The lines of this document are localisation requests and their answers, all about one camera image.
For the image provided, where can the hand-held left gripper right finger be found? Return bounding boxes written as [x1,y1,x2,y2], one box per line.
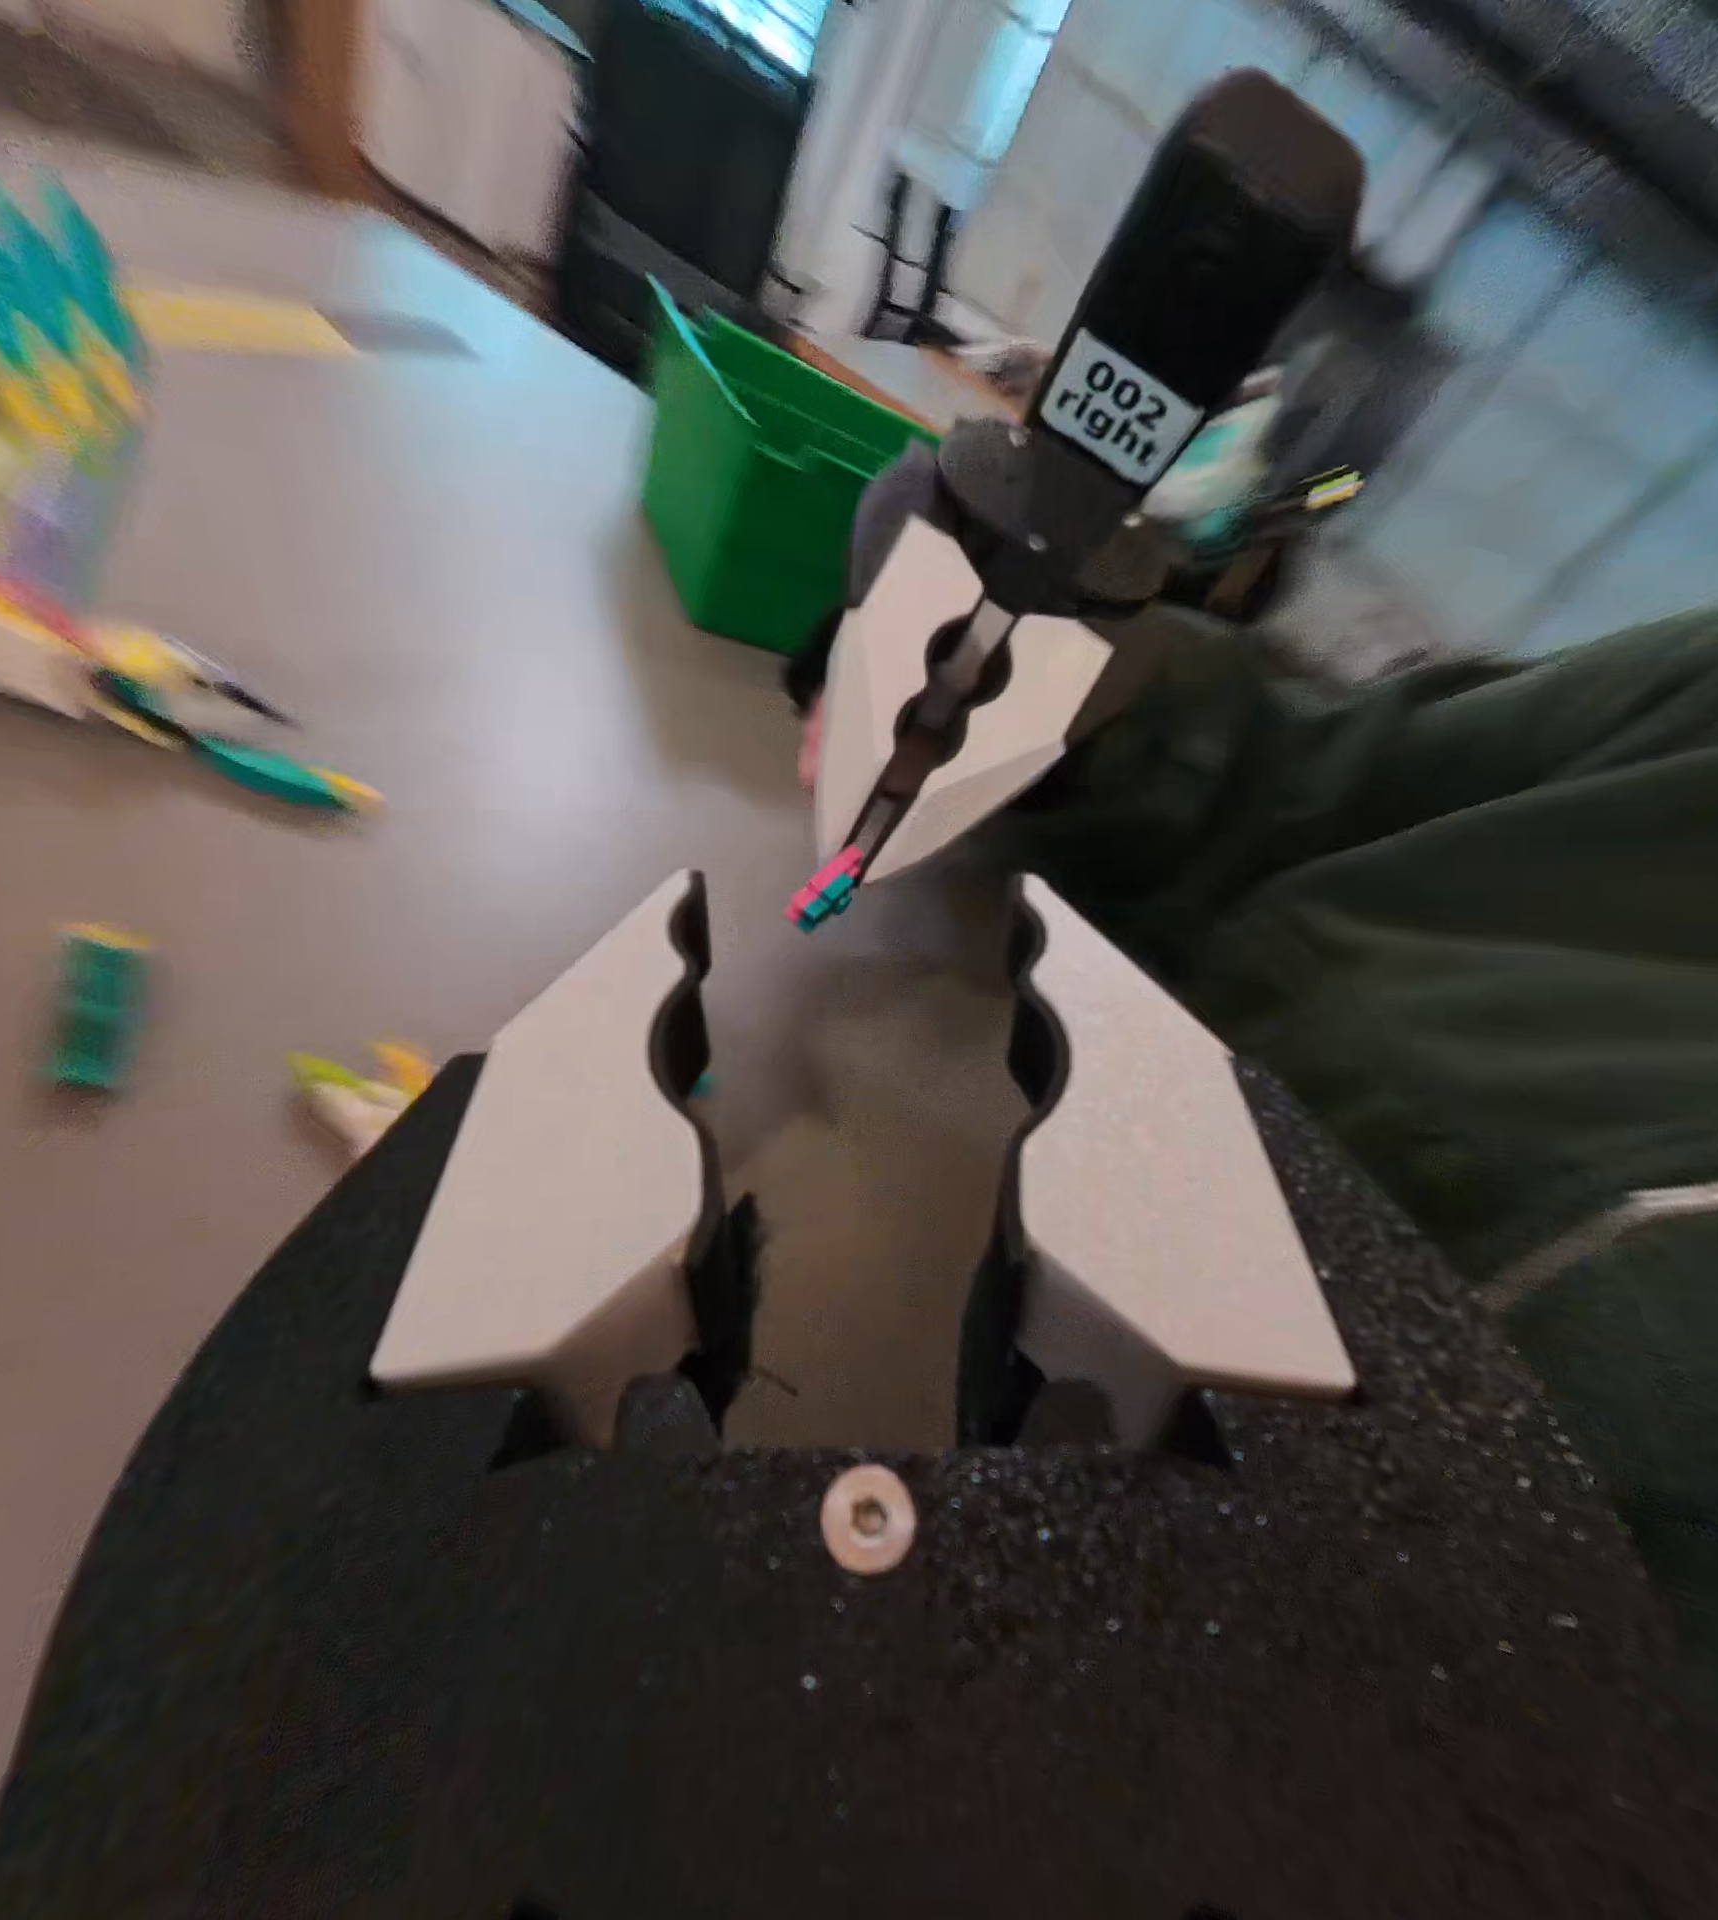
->
[999,871,1360,1452]

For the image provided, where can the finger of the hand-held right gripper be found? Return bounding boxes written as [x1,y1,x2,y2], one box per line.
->
[857,606,1116,887]
[814,514,988,859]

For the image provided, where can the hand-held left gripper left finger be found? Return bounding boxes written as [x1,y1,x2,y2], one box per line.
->
[369,865,730,1452]

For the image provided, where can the small pink teal lego piece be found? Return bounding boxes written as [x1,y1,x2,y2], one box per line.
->
[785,844,872,935]

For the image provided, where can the yellow white lego assembly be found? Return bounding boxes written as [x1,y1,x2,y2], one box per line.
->
[282,1037,438,1162]

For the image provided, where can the teal lego brick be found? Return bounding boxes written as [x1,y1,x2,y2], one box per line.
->
[45,918,156,1094]

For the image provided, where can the teal yellow lego piece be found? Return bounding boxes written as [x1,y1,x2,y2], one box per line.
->
[82,618,298,746]
[188,729,386,822]

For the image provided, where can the green plastic bin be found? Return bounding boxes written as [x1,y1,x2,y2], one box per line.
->
[641,274,946,657]

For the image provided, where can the black stool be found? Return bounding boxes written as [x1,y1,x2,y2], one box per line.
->
[853,167,970,350]

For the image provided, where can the person in green sleeve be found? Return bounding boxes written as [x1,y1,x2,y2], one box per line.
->
[1188,840,1718,1920]

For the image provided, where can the dark cabinet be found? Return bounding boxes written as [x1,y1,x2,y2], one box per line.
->
[556,0,821,383]

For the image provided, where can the white hoodie drawstring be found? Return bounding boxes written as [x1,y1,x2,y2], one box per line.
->
[1486,1158,1718,1309]

